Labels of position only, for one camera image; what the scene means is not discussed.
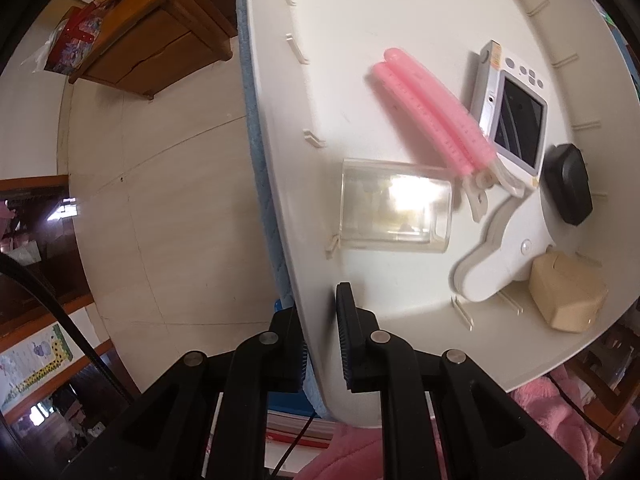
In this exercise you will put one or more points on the pink fluffy cloth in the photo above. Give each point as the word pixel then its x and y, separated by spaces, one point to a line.
pixel 545 410

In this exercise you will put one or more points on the dark wooden shelf unit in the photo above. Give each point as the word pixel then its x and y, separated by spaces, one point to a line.
pixel 40 260

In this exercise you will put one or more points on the transparent plastic box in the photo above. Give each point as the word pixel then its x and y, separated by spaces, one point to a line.
pixel 390 205

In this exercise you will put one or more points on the silver digital device with screen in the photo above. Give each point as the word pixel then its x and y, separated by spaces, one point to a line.
pixel 520 125

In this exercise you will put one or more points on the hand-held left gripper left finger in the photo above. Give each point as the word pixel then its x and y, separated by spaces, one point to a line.
pixel 300 355

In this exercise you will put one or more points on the white plastic tray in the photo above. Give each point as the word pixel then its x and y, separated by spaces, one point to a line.
pixel 350 85

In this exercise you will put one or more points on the black rounded case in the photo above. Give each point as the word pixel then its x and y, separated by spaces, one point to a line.
pixel 567 182

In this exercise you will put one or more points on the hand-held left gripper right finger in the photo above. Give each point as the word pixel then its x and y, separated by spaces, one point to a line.
pixel 345 345

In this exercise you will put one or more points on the red gift box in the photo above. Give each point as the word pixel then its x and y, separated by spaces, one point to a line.
pixel 75 42

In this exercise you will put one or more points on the white heart-shaped plug device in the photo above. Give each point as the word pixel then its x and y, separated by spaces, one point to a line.
pixel 495 265

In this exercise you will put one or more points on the wooden drawer cabinet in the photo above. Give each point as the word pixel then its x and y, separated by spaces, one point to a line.
pixel 140 45

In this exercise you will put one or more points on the pink hair roller clip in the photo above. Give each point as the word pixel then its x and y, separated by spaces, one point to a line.
pixel 425 105

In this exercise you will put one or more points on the giraffe wall chart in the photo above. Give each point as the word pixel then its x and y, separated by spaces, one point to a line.
pixel 40 370

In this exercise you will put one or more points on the beige power adapter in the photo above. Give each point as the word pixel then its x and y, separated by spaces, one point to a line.
pixel 565 290

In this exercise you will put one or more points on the blue textured blanket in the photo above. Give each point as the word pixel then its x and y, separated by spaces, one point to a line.
pixel 257 150

